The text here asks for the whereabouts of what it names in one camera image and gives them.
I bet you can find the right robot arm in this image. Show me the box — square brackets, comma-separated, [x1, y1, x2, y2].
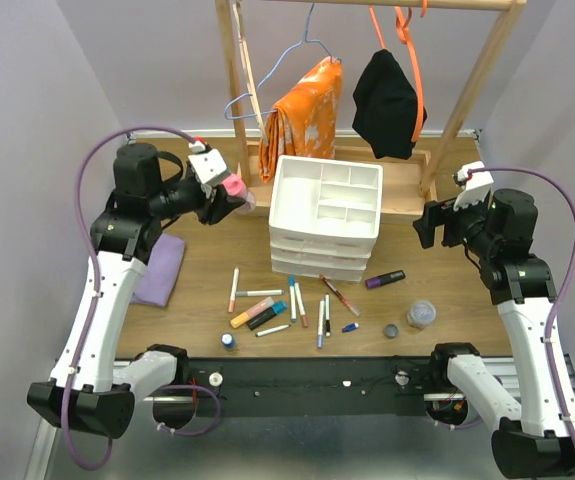
[413, 189, 575, 479]

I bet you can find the pink lid pen tube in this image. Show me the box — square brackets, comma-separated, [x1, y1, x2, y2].
[222, 173, 256, 214]

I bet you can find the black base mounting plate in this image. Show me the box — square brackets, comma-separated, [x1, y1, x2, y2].
[151, 355, 473, 430]

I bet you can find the black white thin marker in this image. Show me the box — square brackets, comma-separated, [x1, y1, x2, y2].
[324, 294, 331, 337]

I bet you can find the white drawer organizer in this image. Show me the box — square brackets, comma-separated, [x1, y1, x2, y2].
[268, 155, 383, 283]

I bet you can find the round grey jar lid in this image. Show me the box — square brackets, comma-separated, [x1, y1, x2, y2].
[384, 324, 399, 339]

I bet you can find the red clear pen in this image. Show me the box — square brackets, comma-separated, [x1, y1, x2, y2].
[319, 275, 361, 317]

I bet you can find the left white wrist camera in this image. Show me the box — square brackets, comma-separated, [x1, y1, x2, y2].
[188, 140, 231, 187]

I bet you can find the grey cap white marker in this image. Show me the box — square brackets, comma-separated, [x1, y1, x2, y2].
[235, 289, 285, 298]

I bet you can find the small blue cap piece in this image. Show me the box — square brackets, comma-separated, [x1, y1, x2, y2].
[341, 322, 359, 333]

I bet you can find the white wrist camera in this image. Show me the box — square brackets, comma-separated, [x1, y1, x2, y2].
[453, 161, 493, 211]
[188, 140, 231, 187]

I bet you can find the yellow pink highlighter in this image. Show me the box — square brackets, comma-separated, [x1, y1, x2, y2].
[230, 297, 275, 329]

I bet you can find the clear paperclip jar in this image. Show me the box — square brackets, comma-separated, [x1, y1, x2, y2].
[407, 300, 437, 330]

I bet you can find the aluminium frame rail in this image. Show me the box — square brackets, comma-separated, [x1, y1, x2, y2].
[424, 352, 575, 401]

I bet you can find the blue wire hanger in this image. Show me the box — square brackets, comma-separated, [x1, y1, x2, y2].
[224, 3, 342, 122]

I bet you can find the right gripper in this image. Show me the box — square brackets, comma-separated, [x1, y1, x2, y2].
[413, 189, 499, 258]

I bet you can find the orange patterned cloth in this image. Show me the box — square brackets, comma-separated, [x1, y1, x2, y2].
[258, 57, 343, 183]

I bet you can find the purple folded cloth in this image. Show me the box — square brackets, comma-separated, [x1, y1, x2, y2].
[131, 233, 186, 308]

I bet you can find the orange strap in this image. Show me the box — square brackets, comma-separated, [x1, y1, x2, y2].
[368, 0, 429, 143]

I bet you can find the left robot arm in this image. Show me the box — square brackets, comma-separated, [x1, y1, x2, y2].
[27, 142, 244, 440]

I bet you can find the purple black highlighter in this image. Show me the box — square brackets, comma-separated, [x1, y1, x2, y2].
[365, 270, 406, 289]

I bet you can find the lavender cap white marker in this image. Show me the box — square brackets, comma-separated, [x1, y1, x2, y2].
[316, 298, 325, 349]

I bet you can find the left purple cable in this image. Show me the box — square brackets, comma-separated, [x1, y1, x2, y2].
[60, 125, 203, 472]

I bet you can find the black garment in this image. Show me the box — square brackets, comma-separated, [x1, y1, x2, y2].
[352, 49, 418, 160]

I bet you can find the blue lid small jar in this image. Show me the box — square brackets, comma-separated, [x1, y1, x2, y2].
[221, 333, 237, 351]

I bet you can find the wooden clothes rack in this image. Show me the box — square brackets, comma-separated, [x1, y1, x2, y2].
[215, 1, 525, 224]

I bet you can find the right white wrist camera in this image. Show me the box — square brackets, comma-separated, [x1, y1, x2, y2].
[453, 161, 493, 211]

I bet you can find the blue cap white marker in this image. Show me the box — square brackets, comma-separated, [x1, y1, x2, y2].
[288, 275, 297, 323]

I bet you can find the black teal highlighter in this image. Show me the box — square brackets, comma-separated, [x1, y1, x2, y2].
[247, 301, 287, 331]

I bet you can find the small white black-tip pen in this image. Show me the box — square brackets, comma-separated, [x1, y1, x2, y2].
[255, 324, 291, 338]

